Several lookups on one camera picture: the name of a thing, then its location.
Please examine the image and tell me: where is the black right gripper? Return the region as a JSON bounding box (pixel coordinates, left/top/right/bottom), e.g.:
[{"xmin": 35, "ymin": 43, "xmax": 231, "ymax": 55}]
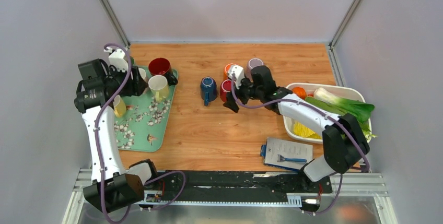
[{"xmin": 224, "ymin": 74, "xmax": 264, "ymax": 112}]

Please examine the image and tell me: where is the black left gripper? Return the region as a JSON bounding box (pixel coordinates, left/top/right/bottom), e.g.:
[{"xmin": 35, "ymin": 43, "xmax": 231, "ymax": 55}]
[{"xmin": 103, "ymin": 64, "xmax": 149, "ymax": 97}]

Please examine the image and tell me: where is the red mug black handle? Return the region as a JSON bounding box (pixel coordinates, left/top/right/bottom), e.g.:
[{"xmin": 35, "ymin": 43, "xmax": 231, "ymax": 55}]
[{"xmin": 219, "ymin": 79, "xmax": 231, "ymax": 102}]

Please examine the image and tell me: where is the dark blue octagonal mug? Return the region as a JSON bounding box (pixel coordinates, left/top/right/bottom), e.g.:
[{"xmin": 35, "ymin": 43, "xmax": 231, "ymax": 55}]
[{"xmin": 200, "ymin": 76, "xmax": 218, "ymax": 107}]

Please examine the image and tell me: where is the yellow mug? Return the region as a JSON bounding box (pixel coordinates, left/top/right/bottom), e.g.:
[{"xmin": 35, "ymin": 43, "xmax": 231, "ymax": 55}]
[{"xmin": 113, "ymin": 95, "xmax": 127, "ymax": 118}]

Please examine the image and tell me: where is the light green octagonal mug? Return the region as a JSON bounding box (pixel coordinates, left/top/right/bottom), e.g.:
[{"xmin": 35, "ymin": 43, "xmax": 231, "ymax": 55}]
[{"xmin": 148, "ymin": 75, "xmax": 170, "ymax": 102}]

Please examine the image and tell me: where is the black skull mug red inside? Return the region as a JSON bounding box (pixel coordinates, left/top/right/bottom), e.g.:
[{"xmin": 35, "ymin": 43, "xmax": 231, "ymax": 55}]
[{"xmin": 148, "ymin": 58, "xmax": 178, "ymax": 86}]

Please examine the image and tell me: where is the cream floral mug green inside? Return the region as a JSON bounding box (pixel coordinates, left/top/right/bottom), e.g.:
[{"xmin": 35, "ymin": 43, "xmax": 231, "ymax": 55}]
[{"xmin": 130, "ymin": 56, "xmax": 136, "ymax": 66}]

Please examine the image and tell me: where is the pink octagonal mug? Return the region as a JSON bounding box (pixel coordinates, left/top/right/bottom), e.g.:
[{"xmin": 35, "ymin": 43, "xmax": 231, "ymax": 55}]
[{"xmin": 138, "ymin": 68, "xmax": 149, "ymax": 94}]

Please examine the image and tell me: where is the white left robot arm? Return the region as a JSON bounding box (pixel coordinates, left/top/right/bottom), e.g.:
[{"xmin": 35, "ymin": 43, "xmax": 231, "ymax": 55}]
[{"xmin": 74, "ymin": 58, "xmax": 160, "ymax": 213}]

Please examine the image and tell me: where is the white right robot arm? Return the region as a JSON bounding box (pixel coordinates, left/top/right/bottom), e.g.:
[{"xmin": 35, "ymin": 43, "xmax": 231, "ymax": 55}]
[{"xmin": 224, "ymin": 65, "xmax": 370, "ymax": 192}]

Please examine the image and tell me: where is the green floral serving tray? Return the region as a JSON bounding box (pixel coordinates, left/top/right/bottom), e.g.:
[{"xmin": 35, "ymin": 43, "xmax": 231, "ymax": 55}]
[{"xmin": 114, "ymin": 86, "xmax": 176, "ymax": 152}]

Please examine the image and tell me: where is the blue razor package card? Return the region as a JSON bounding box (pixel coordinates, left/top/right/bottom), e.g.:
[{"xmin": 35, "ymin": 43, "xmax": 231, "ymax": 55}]
[{"xmin": 260, "ymin": 137, "xmax": 313, "ymax": 171}]

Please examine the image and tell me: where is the small orange pumpkin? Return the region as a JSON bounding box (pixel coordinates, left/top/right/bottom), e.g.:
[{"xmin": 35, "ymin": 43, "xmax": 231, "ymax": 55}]
[{"xmin": 292, "ymin": 87, "xmax": 308, "ymax": 100}]

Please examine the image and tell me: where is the green bok choy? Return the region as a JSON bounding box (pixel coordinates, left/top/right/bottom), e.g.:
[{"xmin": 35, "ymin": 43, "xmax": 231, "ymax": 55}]
[{"xmin": 305, "ymin": 88, "xmax": 377, "ymax": 141}]

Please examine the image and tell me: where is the white vegetable basin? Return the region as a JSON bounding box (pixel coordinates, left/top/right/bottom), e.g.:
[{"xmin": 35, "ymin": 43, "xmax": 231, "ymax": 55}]
[{"xmin": 283, "ymin": 82, "xmax": 365, "ymax": 144}]

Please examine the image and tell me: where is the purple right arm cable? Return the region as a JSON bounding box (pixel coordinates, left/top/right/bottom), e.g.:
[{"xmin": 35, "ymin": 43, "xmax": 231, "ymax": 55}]
[{"xmin": 230, "ymin": 82, "xmax": 371, "ymax": 215}]

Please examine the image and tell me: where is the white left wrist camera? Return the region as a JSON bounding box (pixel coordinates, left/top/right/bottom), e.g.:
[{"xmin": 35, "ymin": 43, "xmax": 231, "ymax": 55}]
[{"xmin": 105, "ymin": 47, "xmax": 132, "ymax": 72}]

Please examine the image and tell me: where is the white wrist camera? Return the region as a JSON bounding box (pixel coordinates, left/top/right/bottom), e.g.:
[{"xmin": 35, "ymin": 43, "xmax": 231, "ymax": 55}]
[
  {"xmin": 105, "ymin": 47, "xmax": 132, "ymax": 72},
  {"xmin": 227, "ymin": 65, "xmax": 245, "ymax": 89}
]

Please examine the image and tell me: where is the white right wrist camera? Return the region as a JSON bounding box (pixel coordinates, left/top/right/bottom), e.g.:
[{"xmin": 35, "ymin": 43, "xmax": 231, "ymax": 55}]
[{"xmin": 227, "ymin": 65, "xmax": 245, "ymax": 89}]

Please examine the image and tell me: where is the orange mug black handle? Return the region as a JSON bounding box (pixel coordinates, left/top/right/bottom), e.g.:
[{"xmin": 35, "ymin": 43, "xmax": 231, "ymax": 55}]
[{"xmin": 223, "ymin": 63, "xmax": 236, "ymax": 80}]

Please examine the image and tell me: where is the mauve mug black handle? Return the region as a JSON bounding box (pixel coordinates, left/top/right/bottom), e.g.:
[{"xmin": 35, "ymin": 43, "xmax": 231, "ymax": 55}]
[{"xmin": 245, "ymin": 58, "xmax": 264, "ymax": 80}]

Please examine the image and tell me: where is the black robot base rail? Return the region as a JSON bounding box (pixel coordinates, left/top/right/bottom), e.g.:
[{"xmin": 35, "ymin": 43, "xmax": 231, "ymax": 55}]
[{"xmin": 145, "ymin": 170, "xmax": 333, "ymax": 203}]

